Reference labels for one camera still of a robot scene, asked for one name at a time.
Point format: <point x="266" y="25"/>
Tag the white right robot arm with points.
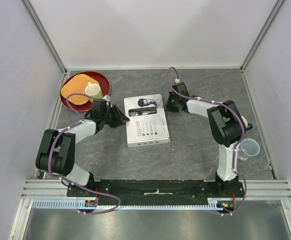
<point x="225" y="121"/>

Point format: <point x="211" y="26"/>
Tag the green ceramic mug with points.
<point x="248" y="126"/>

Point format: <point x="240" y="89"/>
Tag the light green cup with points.
<point x="94" y="90"/>

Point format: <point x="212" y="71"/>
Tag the white cardboard clipper box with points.
<point x="146" y="130"/>

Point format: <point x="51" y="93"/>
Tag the red wooden bowl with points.
<point x="104" y="84"/>

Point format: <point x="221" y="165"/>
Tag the clear plastic measuring cup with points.
<point x="248" y="148"/>

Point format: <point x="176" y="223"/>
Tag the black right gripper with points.
<point x="168" y="107"/>

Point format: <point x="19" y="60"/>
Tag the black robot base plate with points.
<point x="168" y="192"/>

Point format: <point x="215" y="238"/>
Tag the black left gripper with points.
<point x="120" y="118"/>

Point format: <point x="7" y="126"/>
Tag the aluminium front frame rail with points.
<point x="256" y="189"/>

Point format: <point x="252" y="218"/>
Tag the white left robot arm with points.
<point x="56" y="154"/>

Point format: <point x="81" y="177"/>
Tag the woven bamboo mat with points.
<point x="77" y="85"/>

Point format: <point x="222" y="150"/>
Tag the grey slotted cable duct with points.
<point x="74" y="204"/>

